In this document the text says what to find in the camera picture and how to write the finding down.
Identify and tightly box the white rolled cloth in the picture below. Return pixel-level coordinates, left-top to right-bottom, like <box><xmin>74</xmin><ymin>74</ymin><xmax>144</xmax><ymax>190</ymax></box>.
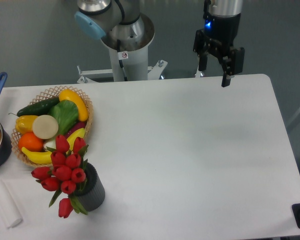
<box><xmin>0</xmin><ymin>180</ymin><xmax>23</xmax><ymax>229</ymax></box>

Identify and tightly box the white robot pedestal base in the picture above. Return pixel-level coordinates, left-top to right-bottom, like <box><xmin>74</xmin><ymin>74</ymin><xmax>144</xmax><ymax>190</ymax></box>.
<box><xmin>77</xmin><ymin>47</ymin><xmax>168</xmax><ymax>84</ymax></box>

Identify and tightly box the yellow squash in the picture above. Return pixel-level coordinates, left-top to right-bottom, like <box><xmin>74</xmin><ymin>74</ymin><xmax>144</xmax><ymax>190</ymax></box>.
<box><xmin>59</xmin><ymin>89</ymin><xmax>89</xmax><ymax>122</ymax></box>

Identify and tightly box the green lettuce leaf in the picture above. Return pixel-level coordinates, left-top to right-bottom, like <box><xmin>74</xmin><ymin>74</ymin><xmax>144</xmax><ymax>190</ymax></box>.
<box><xmin>48</xmin><ymin>100</ymin><xmax>79</xmax><ymax>135</ymax></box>

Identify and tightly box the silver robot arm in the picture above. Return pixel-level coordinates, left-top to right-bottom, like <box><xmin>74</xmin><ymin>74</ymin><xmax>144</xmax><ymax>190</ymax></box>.
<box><xmin>74</xmin><ymin>0</ymin><xmax>245</xmax><ymax>87</ymax></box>

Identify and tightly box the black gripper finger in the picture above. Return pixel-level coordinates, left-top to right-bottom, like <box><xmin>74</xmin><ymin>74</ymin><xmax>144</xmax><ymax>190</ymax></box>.
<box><xmin>196</xmin><ymin>45</ymin><xmax>209</xmax><ymax>72</ymax></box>
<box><xmin>221</xmin><ymin>47</ymin><xmax>245</xmax><ymax>88</ymax></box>

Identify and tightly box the beige round disc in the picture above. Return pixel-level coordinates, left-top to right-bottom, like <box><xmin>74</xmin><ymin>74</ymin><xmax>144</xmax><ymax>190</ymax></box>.
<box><xmin>32</xmin><ymin>115</ymin><xmax>59</xmax><ymax>140</ymax></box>

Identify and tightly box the yellow bell pepper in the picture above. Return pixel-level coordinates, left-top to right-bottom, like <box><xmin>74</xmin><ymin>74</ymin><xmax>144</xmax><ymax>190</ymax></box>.
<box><xmin>15</xmin><ymin>115</ymin><xmax>38</xmax><ymax>135</ymax></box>

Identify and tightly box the red tulip bouquet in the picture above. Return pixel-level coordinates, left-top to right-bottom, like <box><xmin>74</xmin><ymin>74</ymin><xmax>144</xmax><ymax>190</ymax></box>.
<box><xmin>31</xmin><ymin>135</ymin><xmax>89</xmax><ymax>219</ymax></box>

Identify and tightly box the dark grey ribbed vase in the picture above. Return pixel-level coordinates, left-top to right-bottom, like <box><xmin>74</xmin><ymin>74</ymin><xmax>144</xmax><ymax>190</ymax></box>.
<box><xmin>74</xmin><ymin>162</ymin><xmax>106</xmax><ymax>212</ymax></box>

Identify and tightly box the yellow banana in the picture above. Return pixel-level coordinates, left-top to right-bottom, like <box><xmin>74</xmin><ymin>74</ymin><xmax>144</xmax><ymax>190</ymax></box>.
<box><xmin>18</xmin><ymin>128</ymin><xmax>86</xmax><ymax>165</ymax></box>

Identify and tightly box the orange fruit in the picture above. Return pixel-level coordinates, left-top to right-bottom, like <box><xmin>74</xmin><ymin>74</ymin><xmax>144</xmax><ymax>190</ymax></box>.
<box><xmin>18</xmin><ymin>132</ymin><xmax>44</xmax><ymax>152</ymax></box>

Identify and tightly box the green cucumber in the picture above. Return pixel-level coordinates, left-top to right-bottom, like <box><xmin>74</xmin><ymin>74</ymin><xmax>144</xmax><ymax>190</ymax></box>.
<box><xmin>9</xmin><ymin>97</ymin><xmax>60</xmax><ymax>117</ymax></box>

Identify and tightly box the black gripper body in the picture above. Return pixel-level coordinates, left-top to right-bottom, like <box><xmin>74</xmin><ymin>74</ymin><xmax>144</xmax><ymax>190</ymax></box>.
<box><xmin>192</xmin><ymin>11</ymin><xmax>242</xmax><ymax>64</ymax></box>

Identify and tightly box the white garlic bulb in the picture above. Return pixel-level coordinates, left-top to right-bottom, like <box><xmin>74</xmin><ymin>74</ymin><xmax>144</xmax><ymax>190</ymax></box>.
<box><xmin>43</xmin><ymin>137</ymin><xmax>56</xmax><ymax>151</ymax></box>

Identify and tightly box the purple eggplant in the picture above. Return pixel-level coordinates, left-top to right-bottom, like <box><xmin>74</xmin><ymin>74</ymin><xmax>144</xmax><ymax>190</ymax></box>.
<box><xmin>64</xmin><ymin>121</ymin><xmax>86</xmax><ymax>138</ymax></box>

